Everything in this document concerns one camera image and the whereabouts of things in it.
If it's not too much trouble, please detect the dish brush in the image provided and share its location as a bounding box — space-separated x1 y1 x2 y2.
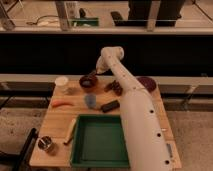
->
86 70 97 80

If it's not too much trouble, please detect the red bowl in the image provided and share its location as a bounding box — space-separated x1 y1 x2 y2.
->
79 76 98 92

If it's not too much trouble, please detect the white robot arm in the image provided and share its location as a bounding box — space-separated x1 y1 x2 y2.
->
96 46 172 171

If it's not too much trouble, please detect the brown grape bunch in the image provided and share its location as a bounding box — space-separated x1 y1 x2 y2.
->
104 80 123 96

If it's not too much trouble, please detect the blue plastic cup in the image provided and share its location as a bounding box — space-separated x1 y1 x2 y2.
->
84 94 96 109

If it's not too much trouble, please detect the black rectangular block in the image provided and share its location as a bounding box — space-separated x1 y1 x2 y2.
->
101 100 120 113

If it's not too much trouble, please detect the dark red plate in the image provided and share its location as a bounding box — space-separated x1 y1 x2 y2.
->
137 76 157 92

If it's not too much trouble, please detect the white cup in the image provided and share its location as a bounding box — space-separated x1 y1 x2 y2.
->
55 76 69 92

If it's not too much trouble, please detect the orange carrot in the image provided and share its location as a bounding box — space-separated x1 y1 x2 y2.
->
51 101 74 108

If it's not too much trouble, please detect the green plastic tray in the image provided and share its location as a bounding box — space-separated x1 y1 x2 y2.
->
70 115 129 168

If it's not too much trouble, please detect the metal cup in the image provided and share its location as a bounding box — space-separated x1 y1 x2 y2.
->
38 136 55 154

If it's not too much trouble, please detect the black chair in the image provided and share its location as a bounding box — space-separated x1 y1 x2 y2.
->
12 128 37 171

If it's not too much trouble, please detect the wooden handled knife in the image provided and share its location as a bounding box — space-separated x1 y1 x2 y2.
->
63 118 76 145

